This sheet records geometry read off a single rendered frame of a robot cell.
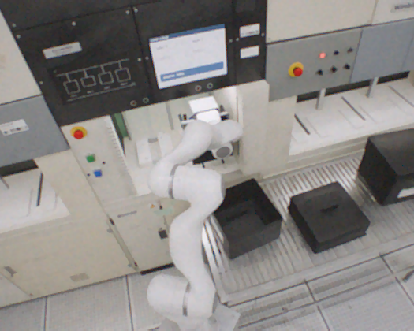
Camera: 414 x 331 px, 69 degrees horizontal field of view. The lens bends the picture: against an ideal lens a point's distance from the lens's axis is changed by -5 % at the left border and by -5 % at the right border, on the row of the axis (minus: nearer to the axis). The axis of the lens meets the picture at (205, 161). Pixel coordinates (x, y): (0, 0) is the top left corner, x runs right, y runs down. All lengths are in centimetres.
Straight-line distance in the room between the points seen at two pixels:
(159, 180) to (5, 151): 79
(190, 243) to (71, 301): 171
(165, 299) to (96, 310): 143
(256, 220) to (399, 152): 79
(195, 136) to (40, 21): 63
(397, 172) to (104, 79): 136
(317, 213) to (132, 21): 116
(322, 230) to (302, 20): 91
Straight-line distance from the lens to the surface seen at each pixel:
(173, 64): 126
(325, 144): 193
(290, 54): 141
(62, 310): 257
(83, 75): 126
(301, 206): 162
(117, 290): 246
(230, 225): 164
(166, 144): 189
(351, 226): 161
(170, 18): 119
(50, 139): 143
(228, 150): 129
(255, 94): 139
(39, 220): 187
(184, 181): 88
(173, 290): 106
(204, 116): 144
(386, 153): 177
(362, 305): 241
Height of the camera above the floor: 216
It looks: 46 degrees down
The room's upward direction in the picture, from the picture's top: 7 degrees counter-clockwise
